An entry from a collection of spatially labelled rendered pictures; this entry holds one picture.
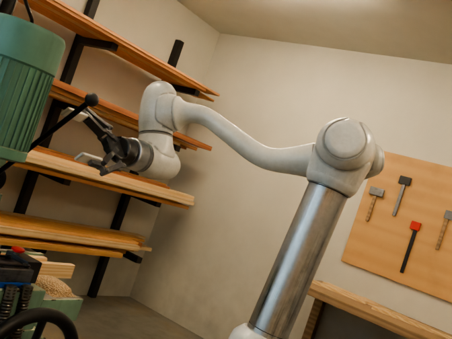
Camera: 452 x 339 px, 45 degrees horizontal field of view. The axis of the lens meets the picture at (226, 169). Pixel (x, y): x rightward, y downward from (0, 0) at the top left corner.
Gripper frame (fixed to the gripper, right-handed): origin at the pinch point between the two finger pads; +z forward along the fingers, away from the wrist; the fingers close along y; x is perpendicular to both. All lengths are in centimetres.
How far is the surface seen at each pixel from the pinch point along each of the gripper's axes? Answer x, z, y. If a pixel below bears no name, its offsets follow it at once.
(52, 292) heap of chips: -26.5, -7.3, -29.5
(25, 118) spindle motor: -1.2, 13.6, 1.1
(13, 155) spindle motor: -7.5, 13.7, -5.1
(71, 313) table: -27.7, -13.2, -34.9
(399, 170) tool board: 33, -317, 42
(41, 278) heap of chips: -29.7, -8.1, -24.1
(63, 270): -33.7, -21.2, -19.3
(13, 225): -176, -144, 86
